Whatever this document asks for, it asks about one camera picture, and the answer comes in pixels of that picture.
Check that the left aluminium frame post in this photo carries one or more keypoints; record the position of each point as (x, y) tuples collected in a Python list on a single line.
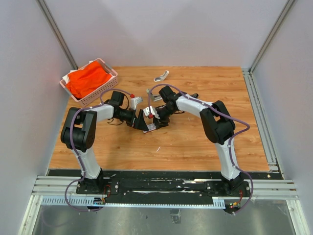
[(57, 33)]

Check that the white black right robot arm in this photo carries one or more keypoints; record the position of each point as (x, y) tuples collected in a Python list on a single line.
[(217, 125)]

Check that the aluminium frame post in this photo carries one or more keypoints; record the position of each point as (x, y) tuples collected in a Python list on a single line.
[(57, 33), (270, 37)]

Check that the grey slotted cable duct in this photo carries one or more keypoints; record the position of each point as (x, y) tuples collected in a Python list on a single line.
[(201, 202)]

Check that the orange cloth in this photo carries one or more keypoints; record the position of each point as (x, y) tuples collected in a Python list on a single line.
[(84, 81)]

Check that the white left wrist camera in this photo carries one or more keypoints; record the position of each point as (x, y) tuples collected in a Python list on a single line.
[(134, 102)]

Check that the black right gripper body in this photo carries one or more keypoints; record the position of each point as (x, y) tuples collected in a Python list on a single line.
[(163, 114)]

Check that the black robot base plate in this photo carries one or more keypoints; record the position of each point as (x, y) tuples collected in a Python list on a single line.
[(156, 186)]

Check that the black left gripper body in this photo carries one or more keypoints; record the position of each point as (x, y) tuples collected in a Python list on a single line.
[(130, 117)]

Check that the right aluminium frame post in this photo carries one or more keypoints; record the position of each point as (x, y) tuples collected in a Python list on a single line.
[(270, 37)]

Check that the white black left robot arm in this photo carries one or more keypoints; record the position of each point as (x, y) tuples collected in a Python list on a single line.
[(79, 130)]

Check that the grey white stapler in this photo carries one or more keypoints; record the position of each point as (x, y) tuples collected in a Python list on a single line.
[(152, 96)]

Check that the pink plastic basket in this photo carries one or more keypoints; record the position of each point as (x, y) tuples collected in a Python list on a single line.
[(111, 83)]

